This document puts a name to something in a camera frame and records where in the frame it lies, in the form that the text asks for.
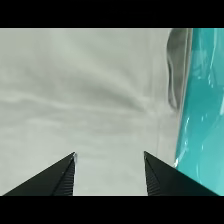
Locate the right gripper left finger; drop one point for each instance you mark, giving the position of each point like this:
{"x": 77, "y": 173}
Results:
{"x": 56, "y": 180}

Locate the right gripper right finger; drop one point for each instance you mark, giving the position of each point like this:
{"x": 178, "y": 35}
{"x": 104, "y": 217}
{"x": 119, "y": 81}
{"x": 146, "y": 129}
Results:
{"x": 166, "y": 182}

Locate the white T-shirt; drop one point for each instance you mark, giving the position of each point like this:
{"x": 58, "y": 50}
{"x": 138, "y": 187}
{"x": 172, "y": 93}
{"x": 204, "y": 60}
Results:
{"x": 83, "y": 100}

